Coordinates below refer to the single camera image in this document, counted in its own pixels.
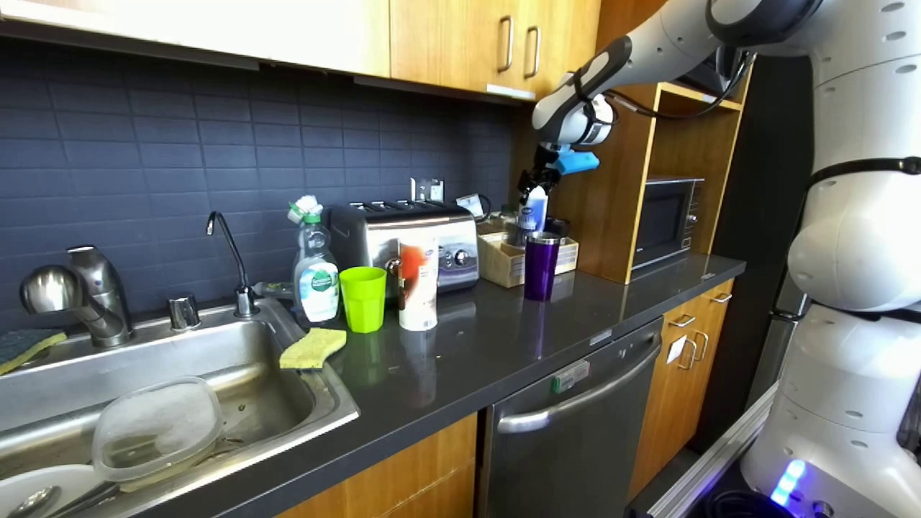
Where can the stainless steel microwave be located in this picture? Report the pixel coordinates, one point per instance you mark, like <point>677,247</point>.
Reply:
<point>667,226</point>

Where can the stainless steel sink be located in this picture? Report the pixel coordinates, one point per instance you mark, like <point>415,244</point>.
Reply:
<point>268,403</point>

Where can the green plastic cup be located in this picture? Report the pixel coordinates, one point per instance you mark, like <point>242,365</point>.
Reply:
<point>365,303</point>

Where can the wooden wall cabinets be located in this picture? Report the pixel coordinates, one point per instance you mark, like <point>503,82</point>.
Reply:
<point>441,37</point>

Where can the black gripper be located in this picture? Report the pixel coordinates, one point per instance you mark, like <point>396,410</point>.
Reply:
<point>543,162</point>

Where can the metal utensil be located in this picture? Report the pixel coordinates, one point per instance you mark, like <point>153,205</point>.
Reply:
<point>29,502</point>

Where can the purple steel tumbler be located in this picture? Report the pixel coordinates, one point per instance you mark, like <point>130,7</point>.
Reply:
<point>543,269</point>

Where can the steel sink knob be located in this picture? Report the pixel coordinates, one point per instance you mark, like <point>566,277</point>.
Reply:
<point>182,312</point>

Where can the grey robot cart platform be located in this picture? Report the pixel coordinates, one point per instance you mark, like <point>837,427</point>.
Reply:
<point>700,462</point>

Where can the white plate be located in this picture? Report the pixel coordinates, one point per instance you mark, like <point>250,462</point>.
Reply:
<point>52,489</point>

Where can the yellow sponge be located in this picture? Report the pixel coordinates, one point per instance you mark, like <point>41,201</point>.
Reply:
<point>312,348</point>

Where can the large steel faucet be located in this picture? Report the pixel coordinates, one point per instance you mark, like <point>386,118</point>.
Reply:
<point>88,289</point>

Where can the clear plastic container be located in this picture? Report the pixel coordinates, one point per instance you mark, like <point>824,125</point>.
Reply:
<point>160,433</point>

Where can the small white packet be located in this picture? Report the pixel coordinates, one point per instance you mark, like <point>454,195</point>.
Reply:
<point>471,205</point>

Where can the white bottle with blue label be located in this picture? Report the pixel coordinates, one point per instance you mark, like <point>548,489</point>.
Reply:
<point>533,217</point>

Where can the wall power outlet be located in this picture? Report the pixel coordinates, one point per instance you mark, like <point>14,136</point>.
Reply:
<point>428,190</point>

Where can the white cup with red print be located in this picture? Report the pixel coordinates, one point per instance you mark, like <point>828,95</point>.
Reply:
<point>418,289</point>

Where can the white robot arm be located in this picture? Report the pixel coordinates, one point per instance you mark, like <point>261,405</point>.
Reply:
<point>854,240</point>

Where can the dish soap bottle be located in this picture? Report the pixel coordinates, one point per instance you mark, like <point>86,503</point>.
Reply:
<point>316,283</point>

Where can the thin curved faucet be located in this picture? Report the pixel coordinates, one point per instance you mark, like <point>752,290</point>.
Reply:
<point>242,296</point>

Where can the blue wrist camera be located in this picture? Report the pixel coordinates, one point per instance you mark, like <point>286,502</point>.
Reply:
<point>576,159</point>

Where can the green dish cloth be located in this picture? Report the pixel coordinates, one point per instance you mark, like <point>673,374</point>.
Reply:
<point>29,352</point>

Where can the wooden base cabinet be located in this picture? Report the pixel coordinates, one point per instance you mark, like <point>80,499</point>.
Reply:
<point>405,479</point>
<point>681,382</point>

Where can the stainless steel dishwasher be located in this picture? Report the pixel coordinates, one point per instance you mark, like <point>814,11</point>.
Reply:
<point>576,433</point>

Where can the light wooden box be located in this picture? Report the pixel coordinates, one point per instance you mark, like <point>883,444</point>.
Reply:
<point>503,259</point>

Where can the silver toaster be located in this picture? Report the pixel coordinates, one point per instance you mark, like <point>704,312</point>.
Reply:
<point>422,233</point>

